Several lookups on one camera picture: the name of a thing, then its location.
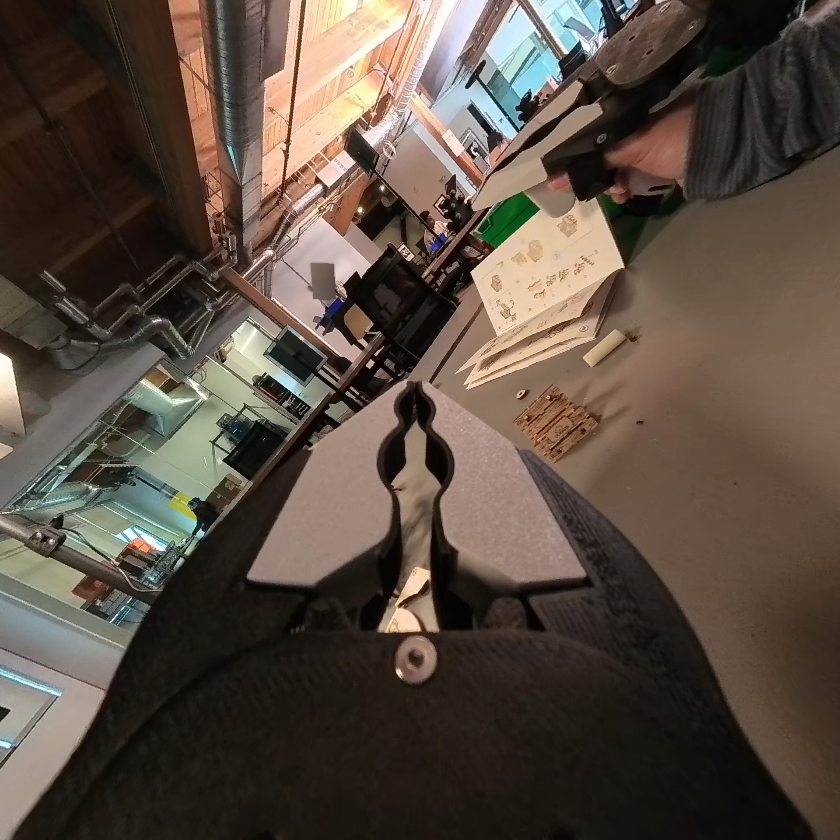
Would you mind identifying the thin pale wooden model part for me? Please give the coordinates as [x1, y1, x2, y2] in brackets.
[377, 446, 442, 635]

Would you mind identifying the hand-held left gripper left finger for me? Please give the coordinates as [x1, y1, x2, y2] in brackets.
[246, 381, 422, 619]

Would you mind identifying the metal ventilation duct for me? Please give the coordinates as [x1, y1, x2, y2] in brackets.
[39, 0, 342, 371]

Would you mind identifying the person's right forearm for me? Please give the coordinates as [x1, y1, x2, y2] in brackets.
[682, 0, 840, 202]

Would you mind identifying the white wax stick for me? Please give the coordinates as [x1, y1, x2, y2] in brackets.
[582, 329, 628, 368]

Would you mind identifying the black cabinet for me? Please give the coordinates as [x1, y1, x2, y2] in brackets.
[344, 244, 460, 358]

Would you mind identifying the green plastic bin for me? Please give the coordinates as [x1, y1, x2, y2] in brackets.
[475, 193, 547, 248]

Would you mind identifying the instruction booklet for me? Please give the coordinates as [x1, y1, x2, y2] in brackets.
[455, 197, 628, 392]

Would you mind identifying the person's right hand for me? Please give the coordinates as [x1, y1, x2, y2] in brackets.
[602, 106, 697, 204]

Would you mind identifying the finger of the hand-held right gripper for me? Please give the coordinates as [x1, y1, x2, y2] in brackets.
[471, 98, 614, 219]
[487, 79, 598, 173]

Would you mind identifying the wall monitor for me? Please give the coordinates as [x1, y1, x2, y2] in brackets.
[262, 324, 330, 389]

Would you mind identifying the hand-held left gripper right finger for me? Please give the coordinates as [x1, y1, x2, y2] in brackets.
[407, 381, 589, 632]

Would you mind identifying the brown slotted wooden model block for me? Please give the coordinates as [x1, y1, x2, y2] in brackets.
[512, 385, 600, 464]

